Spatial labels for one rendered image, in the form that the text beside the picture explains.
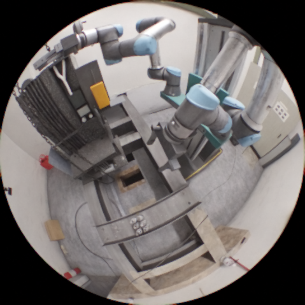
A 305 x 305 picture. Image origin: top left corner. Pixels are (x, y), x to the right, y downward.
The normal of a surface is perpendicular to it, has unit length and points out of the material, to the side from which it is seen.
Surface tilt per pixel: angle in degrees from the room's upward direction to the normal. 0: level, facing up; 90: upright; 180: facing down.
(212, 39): 90
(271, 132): 90
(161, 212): 0
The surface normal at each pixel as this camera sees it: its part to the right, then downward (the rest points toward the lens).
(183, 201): -0.04, -0.49
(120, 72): 0.46, 0.77
